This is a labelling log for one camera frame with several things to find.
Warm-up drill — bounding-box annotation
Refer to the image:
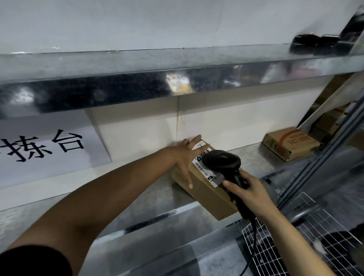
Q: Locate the person's right forearm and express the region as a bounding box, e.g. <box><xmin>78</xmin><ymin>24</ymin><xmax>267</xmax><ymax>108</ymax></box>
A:
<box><xmin>261</xmin><ymin>210</ymin><xmax>336</xmax><ymax>276</ymax></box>

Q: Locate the black barcode scanner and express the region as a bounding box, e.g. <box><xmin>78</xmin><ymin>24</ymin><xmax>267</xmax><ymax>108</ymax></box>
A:
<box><xmin>201</xmin><ymin>150</ymin><xmax>255</xmax><ymax>220</ymax></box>

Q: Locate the big plain cardboard box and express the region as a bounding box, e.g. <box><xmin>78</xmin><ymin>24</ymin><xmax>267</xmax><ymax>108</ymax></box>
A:
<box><xmin>170</xmin><ymin>139</ymin><xmax>245</xmax><ymax>222</ymax></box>

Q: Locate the person's black sleeve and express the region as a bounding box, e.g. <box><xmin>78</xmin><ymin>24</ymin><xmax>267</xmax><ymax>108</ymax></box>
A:
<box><xmin>0</xmin><ymin>246</ymin><xmax>73</xmax><ymax>276</ymax></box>

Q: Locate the white paper sign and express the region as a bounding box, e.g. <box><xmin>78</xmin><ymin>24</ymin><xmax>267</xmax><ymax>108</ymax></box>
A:
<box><xmin>0</xmin><ymin>111</ymin><xmax>113</xmax><ymax>190</ymax></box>

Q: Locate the parcel with red print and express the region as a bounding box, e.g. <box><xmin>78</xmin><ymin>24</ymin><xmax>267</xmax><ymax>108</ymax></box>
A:
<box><xmin>262</xmin><ymin>127</ymin><xmax>321</xmax><ymax>162</ymax></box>

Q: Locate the black object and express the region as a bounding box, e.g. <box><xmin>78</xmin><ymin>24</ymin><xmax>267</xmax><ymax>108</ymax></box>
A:
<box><xmin>289</xmin><ymin>33</ymin><xmax>356</xmax><ymax>56</ymax></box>

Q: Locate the white wire basket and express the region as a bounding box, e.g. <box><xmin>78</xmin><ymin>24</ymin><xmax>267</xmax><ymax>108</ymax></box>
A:
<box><xmin>242</xmin><ymin>192</ymin><xmax>364</xmax><ymax>276</ymax></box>

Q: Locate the black scanner cable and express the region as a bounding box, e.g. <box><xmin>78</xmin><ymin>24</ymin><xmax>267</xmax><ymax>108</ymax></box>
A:
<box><xmin>246</xmin><ymin>217</ymin><xmax>258</xmax><ymax>276</ymax></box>

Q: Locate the person's left hand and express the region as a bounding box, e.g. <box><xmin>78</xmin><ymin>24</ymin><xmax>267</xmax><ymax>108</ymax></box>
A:
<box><xmin>168</xmin><ymin>135</ymin><xmax>211</xmax><ymax>190</ymax></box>

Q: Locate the person's right hand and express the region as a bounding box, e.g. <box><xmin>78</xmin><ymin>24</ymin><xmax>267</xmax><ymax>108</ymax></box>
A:
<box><xmin>223</xmin><ymin>170</ymin><xmax>281</xmax><ymax>224</ymax></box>

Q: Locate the stack of cardboard boxes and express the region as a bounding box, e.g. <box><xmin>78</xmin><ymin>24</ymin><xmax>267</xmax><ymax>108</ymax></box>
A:
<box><xmin>310</xmin><ymin>105</ymin><xmax>350</xmax><ymax>143</ymax></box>

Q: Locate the metal shelving rack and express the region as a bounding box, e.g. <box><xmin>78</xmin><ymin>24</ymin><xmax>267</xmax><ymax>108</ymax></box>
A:
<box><xmin>0</xmin><ymin>42</ymin><xmax>364</xmax><ymax>276</ymax></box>

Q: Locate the person's left forearm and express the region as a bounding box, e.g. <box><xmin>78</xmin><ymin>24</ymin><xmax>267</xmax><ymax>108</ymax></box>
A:
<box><xmin>5</xmin><ymin>147</ymin><xmax>176</xmax><ymax>262</ymax></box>

